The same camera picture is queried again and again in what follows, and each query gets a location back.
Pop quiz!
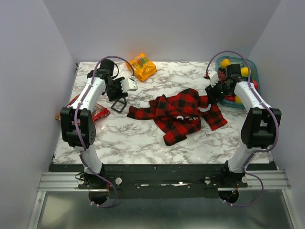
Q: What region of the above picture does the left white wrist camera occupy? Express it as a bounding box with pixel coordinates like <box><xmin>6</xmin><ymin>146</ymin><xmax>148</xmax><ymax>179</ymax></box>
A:
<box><xmin>120</xmin><ymin>76</ymin><xmax>138</xmax><ymax>93</ymax></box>

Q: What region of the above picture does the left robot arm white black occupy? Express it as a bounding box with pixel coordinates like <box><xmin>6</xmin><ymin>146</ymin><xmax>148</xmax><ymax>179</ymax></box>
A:
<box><xmin>60</xmin><ymin>55</ymin><xmax>138</xmax><ymax>188</ymax></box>

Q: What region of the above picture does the teal plastic fruit bin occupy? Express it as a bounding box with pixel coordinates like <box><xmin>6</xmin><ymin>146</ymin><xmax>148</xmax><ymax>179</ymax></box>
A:
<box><xmin>215</xmin><ymin>56</ymin><xmax>261</xmax><ymax>109</ymax></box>

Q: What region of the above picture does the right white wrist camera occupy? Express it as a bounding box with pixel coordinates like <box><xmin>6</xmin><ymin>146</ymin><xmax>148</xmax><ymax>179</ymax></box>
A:
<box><xmin>204</xmin><ymin>70</ymin><xmax>219</xmax><ymax>87</ymax></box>

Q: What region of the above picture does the orange snack bag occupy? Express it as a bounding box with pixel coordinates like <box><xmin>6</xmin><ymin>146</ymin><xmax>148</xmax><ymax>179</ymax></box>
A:
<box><xmin>129</xmin><ymin>53</ymin><xmax>157</xmax><ymax>82</ymax></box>

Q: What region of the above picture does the yellow toy lemon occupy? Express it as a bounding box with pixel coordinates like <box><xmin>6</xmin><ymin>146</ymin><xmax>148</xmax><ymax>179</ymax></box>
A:
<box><xmin>234</xmin><ymin>96</ymin><xmax>243</xmax><ymax>104</ymax></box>
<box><xmin>241</xmin><ymin>67</ymin><xmax>251</xmax><ymax>77</ymax></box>

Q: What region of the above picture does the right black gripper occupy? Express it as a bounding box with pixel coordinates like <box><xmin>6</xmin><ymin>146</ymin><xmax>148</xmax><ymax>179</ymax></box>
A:
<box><xmin>204</xmin><ymin>79</ymin><xmax>232</xmax><ymax>105</ymax></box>

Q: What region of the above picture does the red black plaid shirt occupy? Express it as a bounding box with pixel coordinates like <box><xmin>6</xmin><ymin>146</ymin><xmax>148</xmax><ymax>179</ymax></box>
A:
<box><xmin>127</xmin><ymin>88</ymin><xmax>227</xmax><ymax>146</ymax></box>

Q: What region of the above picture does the red snack bag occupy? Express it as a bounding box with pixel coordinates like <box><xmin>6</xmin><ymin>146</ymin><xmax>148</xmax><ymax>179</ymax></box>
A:
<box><xmin>55</xmin><ymin>94</ymin><xmax>110</xmax><ymax>122</ymax></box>

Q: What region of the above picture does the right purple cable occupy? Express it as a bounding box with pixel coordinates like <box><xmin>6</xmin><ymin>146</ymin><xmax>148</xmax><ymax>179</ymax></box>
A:
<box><xmin>205</xmin><ymin>51</ymin><xmax>280</xmax><ymax>207</ymax></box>

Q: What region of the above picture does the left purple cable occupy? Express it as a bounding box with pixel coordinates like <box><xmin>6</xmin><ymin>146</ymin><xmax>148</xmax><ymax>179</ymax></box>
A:
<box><xmin>73</xmin><ymin>55</ymin><xmax>135</xmax><ymax>208</ymax></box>

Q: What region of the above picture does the black square frame brooch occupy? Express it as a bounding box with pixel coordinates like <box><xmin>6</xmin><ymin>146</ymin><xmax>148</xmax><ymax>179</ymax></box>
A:
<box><xmin>111</xmin><ymin>98</ymin><xmax>127</xmax><ymax>114</ymax></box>

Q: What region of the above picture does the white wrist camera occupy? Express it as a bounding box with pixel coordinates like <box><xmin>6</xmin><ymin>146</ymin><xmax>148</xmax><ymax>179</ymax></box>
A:
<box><xmin>204</xmin><ymin>70</ymin><xmax>219</xmax><ymax>87</ymax></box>
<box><xmin>120</xmin><ymin>76</ymin><xmax>138</xmax><ymax>93</ymax></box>

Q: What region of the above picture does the red toy apple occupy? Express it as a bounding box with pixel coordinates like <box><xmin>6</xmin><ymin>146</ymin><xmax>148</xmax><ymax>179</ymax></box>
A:
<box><xmin>252</xmin><ymin>80</ymin><xmax>259</xmax><ymax>90</ymax></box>

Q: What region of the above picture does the front yellow toy lemon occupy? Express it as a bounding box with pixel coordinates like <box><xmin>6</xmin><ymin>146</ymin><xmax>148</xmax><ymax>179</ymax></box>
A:
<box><xmin>234</xmin><ymin>96</ymin><xmax>243</xmax><ymax>104</ymax></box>

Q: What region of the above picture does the orange yellow toy fruit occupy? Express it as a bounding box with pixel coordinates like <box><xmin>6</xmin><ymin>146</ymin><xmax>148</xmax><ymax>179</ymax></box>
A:
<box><xmin>221</xmin><ymin>59</ymin><xmax>231</xmax><ymax>69</ymax></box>

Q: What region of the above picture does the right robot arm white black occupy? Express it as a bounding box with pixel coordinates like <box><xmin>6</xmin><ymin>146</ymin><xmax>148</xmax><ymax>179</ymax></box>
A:
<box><xmin>205</xmin><ymin>64</ymin><xmax>282</xmax><ymax>187</ymax></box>

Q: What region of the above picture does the aluminium rail frame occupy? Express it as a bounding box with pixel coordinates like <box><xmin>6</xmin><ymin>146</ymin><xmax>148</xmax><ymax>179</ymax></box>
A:
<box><xmin>28</xmin><ymin>170</ymin><xmax>294</xmax><ymax>229</ymax></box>

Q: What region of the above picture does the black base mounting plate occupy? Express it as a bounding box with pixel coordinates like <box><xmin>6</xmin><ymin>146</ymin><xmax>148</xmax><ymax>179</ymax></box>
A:
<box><xmin>49</xmin><ymin>163</ymin><xmax>277</xmax><ymax>202</ymax></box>

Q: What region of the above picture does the purple cable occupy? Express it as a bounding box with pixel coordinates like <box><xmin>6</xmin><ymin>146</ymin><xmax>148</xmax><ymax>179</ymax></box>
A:
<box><xmin>205</xmin><ymin>51</ymin><xmax>280</xmax><ymax>207</ymax></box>
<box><xmin>73</xmin><ymin>55</ymin><xmax>135</xmax><ymax>208</ymax></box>

